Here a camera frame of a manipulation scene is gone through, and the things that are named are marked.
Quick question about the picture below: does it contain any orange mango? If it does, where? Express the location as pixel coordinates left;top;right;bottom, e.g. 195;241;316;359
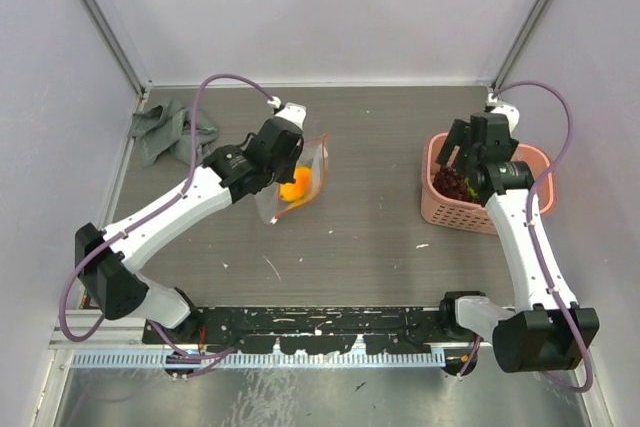
278;165;312;203

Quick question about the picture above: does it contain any dark red grape bunch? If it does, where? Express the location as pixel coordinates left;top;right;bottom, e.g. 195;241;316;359
432;166;474;202

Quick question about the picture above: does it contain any clear zip top bag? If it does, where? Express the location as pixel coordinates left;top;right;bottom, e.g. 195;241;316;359
255;133;329;225

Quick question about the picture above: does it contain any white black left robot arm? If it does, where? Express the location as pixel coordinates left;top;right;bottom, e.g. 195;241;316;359
75;104;306;343

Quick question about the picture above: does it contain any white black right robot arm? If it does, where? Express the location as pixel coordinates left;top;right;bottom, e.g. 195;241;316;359
436;109;600;373

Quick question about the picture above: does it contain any green custard apple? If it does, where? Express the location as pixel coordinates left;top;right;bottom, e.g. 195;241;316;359
465;177;481;201

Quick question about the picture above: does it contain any pink plastic basket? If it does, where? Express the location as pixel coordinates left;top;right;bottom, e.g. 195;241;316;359
421;132;558;235

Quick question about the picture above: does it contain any green crumpled cloth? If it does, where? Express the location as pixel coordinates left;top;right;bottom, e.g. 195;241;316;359
129;98;219;167

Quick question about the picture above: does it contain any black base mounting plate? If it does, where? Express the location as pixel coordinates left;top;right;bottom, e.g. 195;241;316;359
142;306;475;356

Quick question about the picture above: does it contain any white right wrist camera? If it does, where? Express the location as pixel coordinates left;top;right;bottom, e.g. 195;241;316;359
485;98;520;131

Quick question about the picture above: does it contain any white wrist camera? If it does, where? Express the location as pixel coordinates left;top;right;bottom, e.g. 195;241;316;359
485;98;520;131
274;102;307;131

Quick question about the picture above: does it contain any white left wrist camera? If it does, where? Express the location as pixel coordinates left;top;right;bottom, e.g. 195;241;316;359
274;102;307;131

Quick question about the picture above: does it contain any aluminium right frame post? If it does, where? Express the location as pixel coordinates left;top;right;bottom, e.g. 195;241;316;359
489;0;553;90

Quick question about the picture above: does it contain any aluminium frame post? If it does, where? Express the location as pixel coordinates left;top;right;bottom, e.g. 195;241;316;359
79;0;149;97
489;0;553;90

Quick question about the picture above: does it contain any white slotted cable duct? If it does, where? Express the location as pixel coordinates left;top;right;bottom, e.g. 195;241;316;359
69;347;446;370

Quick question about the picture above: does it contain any aluminium left frame post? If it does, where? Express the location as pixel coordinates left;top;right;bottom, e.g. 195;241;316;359
79;0;149;97

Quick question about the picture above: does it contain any aluminium front rail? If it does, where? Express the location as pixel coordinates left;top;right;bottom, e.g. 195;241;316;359
47;304;596;351

